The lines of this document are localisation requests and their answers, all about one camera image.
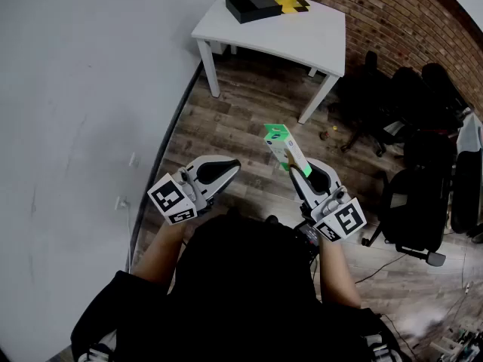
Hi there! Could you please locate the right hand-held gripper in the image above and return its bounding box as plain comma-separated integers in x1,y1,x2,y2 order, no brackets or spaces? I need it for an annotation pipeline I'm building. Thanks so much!
288,158,368,243

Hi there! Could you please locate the black device with screen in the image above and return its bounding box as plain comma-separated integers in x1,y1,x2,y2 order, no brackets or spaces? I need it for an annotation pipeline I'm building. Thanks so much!
293,219,321,258

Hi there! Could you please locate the white power cable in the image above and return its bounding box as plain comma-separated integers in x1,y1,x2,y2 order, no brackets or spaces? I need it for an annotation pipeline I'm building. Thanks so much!
126,204,134,275

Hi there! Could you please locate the person's right forearm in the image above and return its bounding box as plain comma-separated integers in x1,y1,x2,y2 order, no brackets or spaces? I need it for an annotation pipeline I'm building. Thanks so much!
318,236,362,309

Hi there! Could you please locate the green and white small box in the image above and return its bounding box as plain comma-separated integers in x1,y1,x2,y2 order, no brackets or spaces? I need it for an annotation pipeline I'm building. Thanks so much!
263,124,313,177

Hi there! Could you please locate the black floor cable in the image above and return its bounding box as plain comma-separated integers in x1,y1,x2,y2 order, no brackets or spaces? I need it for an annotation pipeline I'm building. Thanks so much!
354,253,411,284

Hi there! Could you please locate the person's left forearm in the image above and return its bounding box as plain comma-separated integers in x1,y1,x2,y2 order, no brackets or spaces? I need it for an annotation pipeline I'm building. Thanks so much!
131,219,189,297

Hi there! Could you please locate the white grey container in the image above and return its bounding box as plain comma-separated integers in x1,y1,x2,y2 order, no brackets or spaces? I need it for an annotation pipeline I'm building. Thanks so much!
456,113,483,154

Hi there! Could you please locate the black office chair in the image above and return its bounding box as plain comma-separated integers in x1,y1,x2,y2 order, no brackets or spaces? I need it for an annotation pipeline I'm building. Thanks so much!
328,50,420,158
420,62,472,127
361,132,456,268
451,149,483,237

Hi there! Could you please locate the white table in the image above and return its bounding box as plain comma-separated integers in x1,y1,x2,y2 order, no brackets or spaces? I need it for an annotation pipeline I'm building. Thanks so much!
190,0,346,124

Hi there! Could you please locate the person's black clothing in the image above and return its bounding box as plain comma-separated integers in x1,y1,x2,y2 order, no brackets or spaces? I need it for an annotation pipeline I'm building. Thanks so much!
70,207,403,362

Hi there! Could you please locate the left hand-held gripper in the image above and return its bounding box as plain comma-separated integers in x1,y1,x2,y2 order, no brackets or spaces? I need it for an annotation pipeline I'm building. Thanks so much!
146,155,242,225

